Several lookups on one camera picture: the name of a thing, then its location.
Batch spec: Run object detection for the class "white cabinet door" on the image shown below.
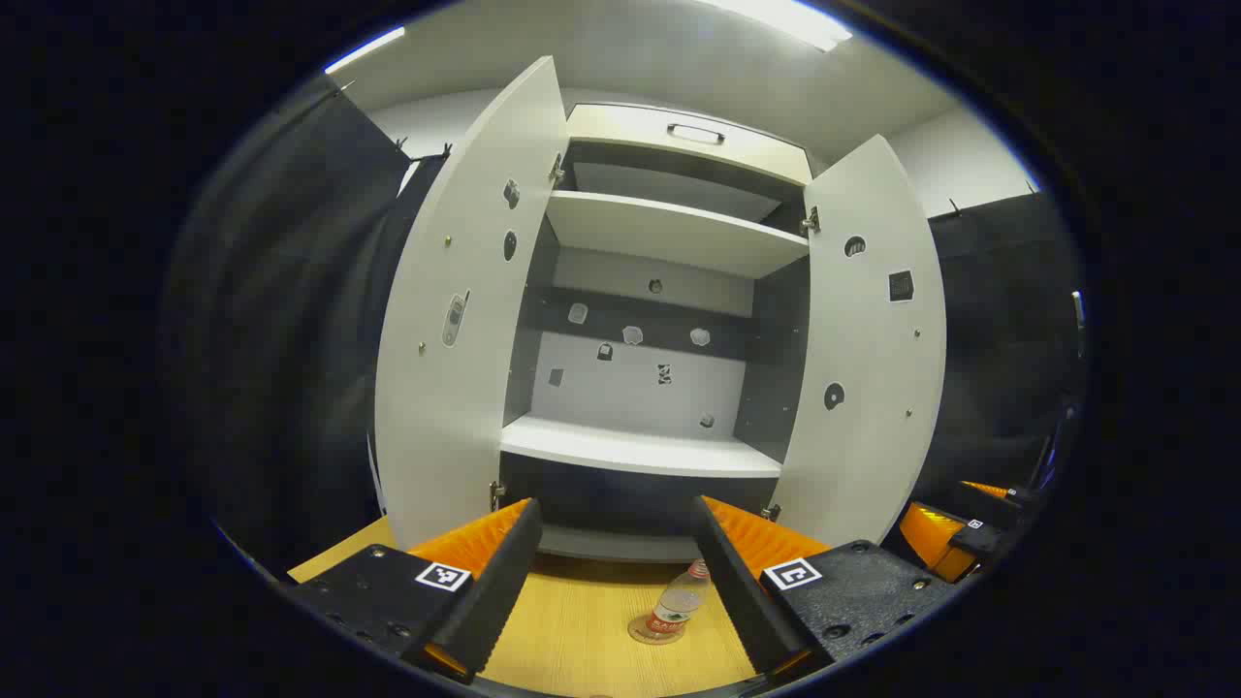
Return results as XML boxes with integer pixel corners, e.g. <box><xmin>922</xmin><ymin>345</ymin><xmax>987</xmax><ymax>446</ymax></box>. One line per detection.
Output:
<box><xmin>373</xmin><ymin>55</ymin><xmax>571</xmax><ymax>552</ymax></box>
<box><xmin>771</xmin><ymin>134</ymin><xmax>949</xmax><ymax>549</ymax></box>

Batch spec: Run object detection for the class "white cabinet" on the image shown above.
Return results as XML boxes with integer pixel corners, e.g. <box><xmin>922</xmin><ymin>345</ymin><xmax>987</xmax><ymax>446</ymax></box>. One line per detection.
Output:
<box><xmin>499</xmin><ymin>102</ymin><xmax>815</xmax><ymax>563</ymax></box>

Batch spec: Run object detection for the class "clear bottle red label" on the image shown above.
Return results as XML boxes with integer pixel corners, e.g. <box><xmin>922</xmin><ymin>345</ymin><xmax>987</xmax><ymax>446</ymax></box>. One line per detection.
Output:
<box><xmin>645</xmin><ymin>558</ymin><xmax>712</xmax><ymax>641</ymax></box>

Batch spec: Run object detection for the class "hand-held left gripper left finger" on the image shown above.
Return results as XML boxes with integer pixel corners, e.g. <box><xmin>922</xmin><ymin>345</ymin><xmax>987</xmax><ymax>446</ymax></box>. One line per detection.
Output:
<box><xmin>291</xmin><ymin>498</ymin><xmax>544</xmax><ymax>685</ymax></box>

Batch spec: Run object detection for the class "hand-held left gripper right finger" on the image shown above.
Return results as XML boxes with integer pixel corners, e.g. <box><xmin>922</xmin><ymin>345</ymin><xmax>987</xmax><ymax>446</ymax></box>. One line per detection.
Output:
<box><xmin>690</xmin><ymin>495</ymin><xmax>961</xmax><ymax>680</ymax></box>

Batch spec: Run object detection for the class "round cork coaster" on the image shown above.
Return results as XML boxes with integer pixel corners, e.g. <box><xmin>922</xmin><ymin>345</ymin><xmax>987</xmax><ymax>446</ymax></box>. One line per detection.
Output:
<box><xmin>627</xmin><ymin>611</ymin><xmax>687</xmax><ymax>646</ymax></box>

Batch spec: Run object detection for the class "black backdrop cloth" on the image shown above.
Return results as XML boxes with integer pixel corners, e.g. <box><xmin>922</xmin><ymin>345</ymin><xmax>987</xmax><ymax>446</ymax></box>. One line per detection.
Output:
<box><xmin>165</xmin><ymin>82</ymin><xmax>1089</xmax><ymax>573</ymax></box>

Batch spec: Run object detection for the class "long ceiling light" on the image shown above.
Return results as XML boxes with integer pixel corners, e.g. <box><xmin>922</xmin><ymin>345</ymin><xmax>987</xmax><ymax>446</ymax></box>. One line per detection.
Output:
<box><xmin>698</xmin><ymin>0</ymin><xmax>854</xmax><ymax>52</ymax></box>
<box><xmin>325</xmin><ymin>26</ymin><xmax>406</xmax><ymax>75</ymax></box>

